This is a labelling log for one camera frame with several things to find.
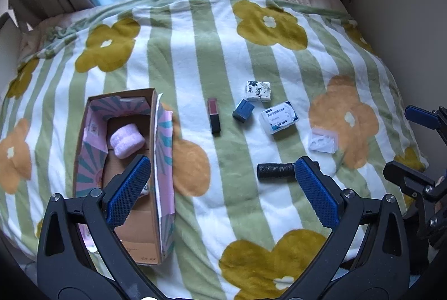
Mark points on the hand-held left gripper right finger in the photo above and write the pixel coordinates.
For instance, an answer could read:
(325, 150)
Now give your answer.
(314, 195)

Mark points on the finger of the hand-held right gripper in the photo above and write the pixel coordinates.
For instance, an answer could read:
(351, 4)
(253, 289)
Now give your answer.
(420, 115)
(401, 176)

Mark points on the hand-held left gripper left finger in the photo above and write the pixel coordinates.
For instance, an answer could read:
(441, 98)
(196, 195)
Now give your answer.
(128, 193)

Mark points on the patterned cardboard box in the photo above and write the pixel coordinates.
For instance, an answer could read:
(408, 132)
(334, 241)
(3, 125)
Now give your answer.
(139, 230)

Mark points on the black garbage bag roll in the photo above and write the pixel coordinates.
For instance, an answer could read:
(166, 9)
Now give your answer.
(276, 171)

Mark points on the clear plastic case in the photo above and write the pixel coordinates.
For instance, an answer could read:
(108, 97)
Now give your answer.
(323, 140)

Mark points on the white plastic box blue label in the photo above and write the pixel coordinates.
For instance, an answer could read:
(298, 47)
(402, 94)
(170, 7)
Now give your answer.
(279, 117)

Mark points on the small blue box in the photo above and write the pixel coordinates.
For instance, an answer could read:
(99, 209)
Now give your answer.
(243, 111)

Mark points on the red lipstick with black cap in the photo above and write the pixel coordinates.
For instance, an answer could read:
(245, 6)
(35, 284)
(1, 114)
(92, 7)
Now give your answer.
(214, 115)

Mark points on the floral tissue pack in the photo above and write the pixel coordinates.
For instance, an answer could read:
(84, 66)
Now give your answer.
(258, 90)

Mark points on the white floral pouch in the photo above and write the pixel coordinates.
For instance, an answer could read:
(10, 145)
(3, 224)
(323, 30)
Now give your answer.
(145, 191)

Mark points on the purple fluffy puff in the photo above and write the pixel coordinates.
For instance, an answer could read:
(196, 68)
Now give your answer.
(125, 141)

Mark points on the floral striped blanket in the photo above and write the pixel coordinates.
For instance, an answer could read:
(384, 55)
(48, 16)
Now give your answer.
(223, 76)

